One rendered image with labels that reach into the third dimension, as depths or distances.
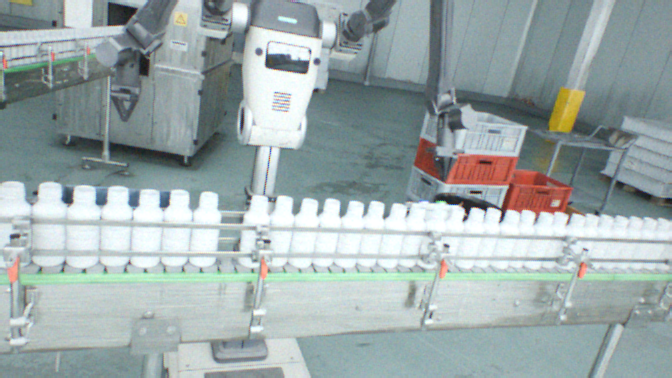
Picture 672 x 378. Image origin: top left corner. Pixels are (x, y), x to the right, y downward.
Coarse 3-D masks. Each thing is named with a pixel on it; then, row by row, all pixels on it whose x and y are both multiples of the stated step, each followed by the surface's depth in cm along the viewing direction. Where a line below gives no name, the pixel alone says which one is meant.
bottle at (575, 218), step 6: (576, 216) 150; (582, 216) 150; (570, 222) 150; (576, 222) 148; (582, 222) 148; (570, 228) 149; (576, 228) 148; (582, 228) 149; (570, 234) 148; (576, 234) 148; (582, 234) 148; (570, 246) 149; (576, 246) 149; (576, 252) 150; (558, 264) 152; (570, 264) 151; (564, 270) 152
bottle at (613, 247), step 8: (616, 216) 156; (616, 224) 156; (624, 224) 155; (616, 232) 156; (624, 232) 156; (608, 248) 157; (616, 248) 157; (608, 256) 158; (616, 256) 158; (608, 264) 158
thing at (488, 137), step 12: (432, 120) 354; (480, 120) 386; (492, 120) 384; (504, 120) 373; (432, 132) 355; (468, 132) 334; (480, 132) 339; (492, 132) 383; (504, 132) 349; (516, 132) 354; (456, 144) 333; (468, 144) 338; (480, 144) 343; (492, 144) 348; (504, 144) 353; (516, 144) 358; (516, 156) 362
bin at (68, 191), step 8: (64, 192) 150; (72, 192) 154; (96, 192) 157; (104, 192) 157; (128, 192) 160; (136, 192) 161; (160, 192) 163; (168, 192) 164; (64, 200) 152; (72, 200) 155; (96, 200) 158; (104, 200) 158; (128, 200) 161; (136, 200) 162; (160, 200) 164; (168, 200) 165
